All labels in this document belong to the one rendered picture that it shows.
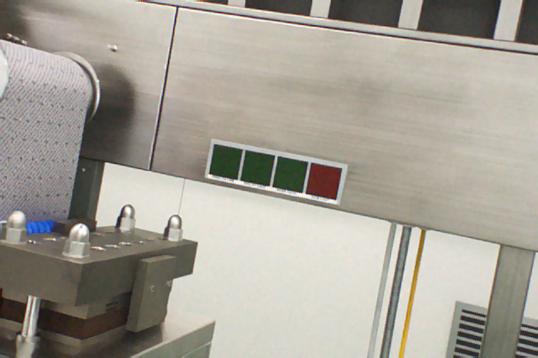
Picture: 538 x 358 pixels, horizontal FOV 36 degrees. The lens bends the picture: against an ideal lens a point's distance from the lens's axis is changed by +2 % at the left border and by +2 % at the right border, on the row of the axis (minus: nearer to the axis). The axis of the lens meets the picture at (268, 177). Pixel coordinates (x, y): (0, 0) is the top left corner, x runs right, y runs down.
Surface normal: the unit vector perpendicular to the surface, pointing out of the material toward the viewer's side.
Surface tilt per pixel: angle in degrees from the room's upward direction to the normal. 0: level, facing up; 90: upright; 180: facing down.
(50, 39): 90
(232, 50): 90
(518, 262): 90
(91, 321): 90
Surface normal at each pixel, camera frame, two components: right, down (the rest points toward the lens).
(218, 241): -0.31, 0.00
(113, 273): 0.94, 0.18
